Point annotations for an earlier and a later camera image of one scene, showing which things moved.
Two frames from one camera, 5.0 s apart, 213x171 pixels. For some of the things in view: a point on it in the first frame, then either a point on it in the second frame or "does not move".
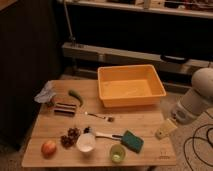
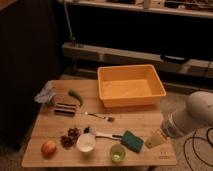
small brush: [109, 119] does not move
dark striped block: [61, 109] does not move
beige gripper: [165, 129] → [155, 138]
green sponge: [133, 142] does not move
